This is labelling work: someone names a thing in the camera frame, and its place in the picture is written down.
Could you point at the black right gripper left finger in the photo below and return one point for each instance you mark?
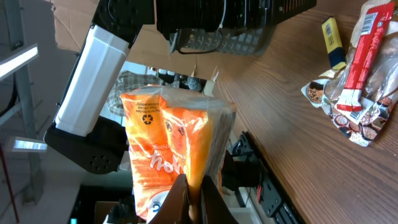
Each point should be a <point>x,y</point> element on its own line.
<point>174,209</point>

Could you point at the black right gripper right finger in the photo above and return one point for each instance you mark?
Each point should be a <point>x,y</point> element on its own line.
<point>215,208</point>

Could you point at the orange tissue pack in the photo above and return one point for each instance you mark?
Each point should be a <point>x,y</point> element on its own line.
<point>172,131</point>

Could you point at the brown snack bag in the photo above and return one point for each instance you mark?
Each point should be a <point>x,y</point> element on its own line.
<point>379,95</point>

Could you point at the yellow highlighter marker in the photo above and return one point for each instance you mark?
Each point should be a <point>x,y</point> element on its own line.
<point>334,47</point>

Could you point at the red chocolate bar wrapper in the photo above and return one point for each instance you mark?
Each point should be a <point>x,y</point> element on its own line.
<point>376,22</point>

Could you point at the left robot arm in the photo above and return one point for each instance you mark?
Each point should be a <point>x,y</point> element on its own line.
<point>160,34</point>

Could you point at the grey plastic mesh basket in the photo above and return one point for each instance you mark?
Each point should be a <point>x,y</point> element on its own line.
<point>239,42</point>

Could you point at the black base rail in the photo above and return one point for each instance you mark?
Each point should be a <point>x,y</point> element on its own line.
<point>272,197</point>

